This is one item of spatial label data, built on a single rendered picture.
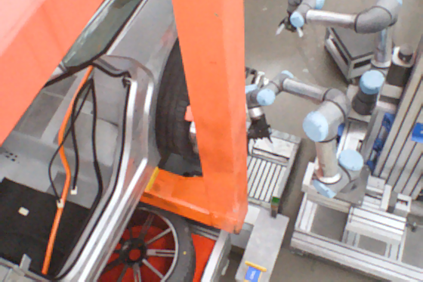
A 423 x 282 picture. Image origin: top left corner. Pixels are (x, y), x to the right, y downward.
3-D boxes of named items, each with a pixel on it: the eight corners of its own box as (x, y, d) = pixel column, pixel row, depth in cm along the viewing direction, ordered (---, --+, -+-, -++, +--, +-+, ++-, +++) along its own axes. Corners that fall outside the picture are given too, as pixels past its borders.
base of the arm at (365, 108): (381, 97, 290) (385, 86, 282) (376, 118, 282) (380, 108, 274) (354, 90, 294) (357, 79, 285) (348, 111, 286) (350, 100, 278)
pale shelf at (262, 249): (260, 209, 300) (260, 208, 297) (288, 219, 295) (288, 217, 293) (235, 280, 278) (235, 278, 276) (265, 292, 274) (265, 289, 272)
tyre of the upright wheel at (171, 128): (199, 29, 316) (152, 44, 257) (235, 38, 310) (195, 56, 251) (182, 127, 339) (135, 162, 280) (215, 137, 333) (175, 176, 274)
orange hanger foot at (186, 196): (140, 172, 307) (129, 143, 279) (223, 200, 294) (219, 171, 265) (128, 197, 299) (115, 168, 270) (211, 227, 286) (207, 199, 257)
